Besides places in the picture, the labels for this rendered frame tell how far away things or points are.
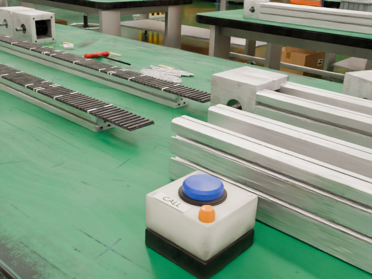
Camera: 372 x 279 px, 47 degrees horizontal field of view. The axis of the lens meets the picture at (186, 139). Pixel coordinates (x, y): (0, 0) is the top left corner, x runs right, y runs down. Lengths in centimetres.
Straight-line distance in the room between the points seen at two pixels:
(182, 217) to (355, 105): 38
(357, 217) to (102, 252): 25
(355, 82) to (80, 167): 49
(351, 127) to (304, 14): 164
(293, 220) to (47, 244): 25
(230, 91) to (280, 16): 159
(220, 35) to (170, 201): 213
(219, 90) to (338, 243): 36
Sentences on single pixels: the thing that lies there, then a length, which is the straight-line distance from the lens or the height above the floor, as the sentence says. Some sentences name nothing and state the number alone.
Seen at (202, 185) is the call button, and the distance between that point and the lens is 41.
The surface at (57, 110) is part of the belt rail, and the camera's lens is 81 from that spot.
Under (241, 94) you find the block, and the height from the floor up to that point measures 85.
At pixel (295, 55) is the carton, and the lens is 450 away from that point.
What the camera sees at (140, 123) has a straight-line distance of 67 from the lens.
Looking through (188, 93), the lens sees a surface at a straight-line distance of 83.
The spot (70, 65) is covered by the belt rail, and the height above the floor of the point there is 80.
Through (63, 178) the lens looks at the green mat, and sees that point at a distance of 59.
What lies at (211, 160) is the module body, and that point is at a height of 83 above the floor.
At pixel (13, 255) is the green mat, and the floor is 78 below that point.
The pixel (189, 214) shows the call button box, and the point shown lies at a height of 84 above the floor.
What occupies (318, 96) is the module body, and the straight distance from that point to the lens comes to 71.
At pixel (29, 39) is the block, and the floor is 80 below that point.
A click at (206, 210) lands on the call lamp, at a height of 85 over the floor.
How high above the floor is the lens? 105
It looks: 23 degrees down
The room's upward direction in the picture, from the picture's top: 3 degrees clockwise
